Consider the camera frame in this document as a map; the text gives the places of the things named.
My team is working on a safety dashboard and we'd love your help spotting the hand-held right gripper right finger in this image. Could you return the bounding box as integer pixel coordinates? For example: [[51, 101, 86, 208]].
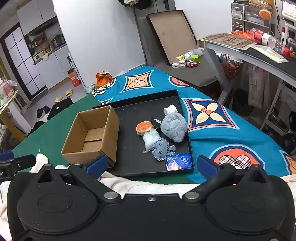
[[182, 155, 275, 204]]

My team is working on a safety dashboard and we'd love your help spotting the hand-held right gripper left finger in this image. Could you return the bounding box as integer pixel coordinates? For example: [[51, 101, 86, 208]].
[[35, 154, 122, 204]]

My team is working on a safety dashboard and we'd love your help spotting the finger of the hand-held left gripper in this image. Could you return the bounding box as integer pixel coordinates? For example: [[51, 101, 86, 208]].
[[0, 152, 37, 172]]

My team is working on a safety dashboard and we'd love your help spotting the blue Nivea box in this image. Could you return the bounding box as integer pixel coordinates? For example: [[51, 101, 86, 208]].
[[165, 152, 192, 171]]

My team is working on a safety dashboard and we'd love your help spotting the brown cardboard box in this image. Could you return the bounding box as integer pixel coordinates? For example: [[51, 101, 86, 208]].
[[61, 105, 120, 168]]

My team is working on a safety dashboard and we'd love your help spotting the black shallow tray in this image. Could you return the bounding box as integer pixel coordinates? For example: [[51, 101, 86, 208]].
[[92, 89, 195, 178]]

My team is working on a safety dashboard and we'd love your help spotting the grey denim plush toy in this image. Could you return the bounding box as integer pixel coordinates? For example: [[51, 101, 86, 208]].
[[151, 138, 177, 162]]

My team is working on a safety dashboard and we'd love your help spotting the grey fluffy plush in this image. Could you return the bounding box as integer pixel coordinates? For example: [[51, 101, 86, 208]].
[[161, 112, 188, 143]]

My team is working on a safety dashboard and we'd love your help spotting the clear bag of white stuffing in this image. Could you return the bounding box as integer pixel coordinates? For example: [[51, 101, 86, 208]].
[[142, 128, 160, 153]]

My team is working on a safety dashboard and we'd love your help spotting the blue patterned blanket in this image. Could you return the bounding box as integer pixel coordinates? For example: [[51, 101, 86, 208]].
[[91, 66, 296, 183]]

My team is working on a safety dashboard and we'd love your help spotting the green felt mat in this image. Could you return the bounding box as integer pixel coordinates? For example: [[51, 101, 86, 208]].
[[11, 94, 200, 186]]

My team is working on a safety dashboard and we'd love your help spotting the white fleece cloth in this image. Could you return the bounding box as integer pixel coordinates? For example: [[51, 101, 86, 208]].
[[0, 153, 296, 241]]

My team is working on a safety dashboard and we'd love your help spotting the yellow framed side table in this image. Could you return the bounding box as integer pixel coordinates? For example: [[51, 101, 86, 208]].
[[0, 90, 26, 139]]

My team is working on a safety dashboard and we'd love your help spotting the burger plush toy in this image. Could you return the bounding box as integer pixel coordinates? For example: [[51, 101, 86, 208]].
[[136, 121, 152, 136]]

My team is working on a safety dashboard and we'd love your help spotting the black laptop bag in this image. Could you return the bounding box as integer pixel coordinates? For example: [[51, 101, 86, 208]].
[[47, 98, 74, 120]]

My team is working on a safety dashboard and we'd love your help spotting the small black toy car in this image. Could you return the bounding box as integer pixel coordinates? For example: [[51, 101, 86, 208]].
[[150, 117, 162, 129]]

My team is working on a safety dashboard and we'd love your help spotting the orange gift bag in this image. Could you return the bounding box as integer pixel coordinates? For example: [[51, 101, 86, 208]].
[[96, 72, 114, 87]]

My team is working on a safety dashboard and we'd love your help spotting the orange carton box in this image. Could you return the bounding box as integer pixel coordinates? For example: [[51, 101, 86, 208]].
[[68, 68, 81, 87]]

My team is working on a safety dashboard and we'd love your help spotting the grey metal shelf rack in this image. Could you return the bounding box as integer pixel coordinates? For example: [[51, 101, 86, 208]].
[[261, 81, 296, 138]]

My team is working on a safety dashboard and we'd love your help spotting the dark grey floor chair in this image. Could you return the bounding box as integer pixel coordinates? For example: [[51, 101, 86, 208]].
[[134, 8, 219, 88]]

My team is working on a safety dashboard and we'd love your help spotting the white plastic bag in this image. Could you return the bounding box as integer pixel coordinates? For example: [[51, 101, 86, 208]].
[[248, 67, 271, 103]]

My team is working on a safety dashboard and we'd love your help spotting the white kitchen counter cabinet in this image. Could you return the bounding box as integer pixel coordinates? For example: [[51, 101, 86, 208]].
[[32, 44, 71, 90]]

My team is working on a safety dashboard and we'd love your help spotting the black framed glass door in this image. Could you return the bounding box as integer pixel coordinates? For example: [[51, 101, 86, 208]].
[[0, 23, 48, 100]]

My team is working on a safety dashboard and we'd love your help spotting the white slatted rack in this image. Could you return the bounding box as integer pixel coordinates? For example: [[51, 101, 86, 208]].
[[68, 53, 85, 88]]

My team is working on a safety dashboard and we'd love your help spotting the orange storage basket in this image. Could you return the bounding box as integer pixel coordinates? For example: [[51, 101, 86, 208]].
[[221, 59, 245, 80]]

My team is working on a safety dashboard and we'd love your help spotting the grey metal desk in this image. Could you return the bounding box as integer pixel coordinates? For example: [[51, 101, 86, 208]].
[[196, 32, 296, 116]]

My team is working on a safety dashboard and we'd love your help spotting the clear jar yellow label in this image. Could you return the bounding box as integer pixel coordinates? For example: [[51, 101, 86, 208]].
[[176, 50, 195, 64]]

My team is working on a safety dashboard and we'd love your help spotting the black desk mat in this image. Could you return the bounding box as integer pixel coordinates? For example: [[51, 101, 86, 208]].
[[240, 45, 296, 75]]

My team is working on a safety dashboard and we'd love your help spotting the brown patterned board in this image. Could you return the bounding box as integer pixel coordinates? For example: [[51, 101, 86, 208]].
[[201, 33, 258, 49]]

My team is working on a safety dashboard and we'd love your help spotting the green white flat packet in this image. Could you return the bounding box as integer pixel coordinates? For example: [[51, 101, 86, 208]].
[[251, 44, 288, 63]]

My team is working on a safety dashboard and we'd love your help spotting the large brown-lined black tray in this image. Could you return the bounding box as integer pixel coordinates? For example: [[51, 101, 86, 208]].
[[146, 10, 197, 65]]

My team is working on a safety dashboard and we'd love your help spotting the clear plastic bottle red label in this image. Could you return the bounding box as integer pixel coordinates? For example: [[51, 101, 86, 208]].
[[250, 28, 291, 56]]

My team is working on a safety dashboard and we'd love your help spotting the white upper kitchen cabinet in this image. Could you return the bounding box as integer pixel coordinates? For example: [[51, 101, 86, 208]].
[[16, 0, 57, 37]]

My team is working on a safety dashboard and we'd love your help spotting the grey drawer organiser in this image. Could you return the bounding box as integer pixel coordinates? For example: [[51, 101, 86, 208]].
[[231, 3, 271, 33]]

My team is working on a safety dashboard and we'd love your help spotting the hanging burger plush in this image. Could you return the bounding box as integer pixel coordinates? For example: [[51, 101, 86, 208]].
[[259, 9, 273, 20]]

